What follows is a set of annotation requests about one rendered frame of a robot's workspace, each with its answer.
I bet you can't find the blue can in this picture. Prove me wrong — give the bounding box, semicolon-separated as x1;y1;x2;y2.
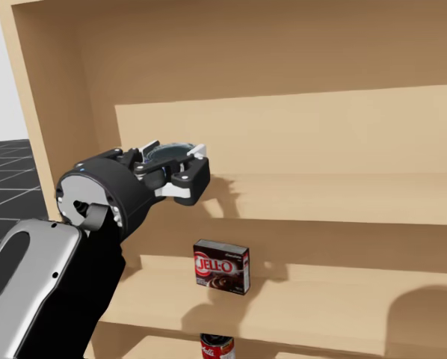
144;142;197;188

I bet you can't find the pale wooden shelf unit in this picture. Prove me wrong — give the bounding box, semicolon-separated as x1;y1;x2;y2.
0;0;447;359

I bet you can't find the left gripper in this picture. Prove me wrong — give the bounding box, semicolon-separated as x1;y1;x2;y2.
55;139;212;243

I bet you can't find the red and white can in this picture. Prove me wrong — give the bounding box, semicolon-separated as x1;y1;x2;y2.
199;333;235;359

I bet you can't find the dark brown carton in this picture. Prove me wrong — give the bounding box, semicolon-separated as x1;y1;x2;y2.
192;239;251;297

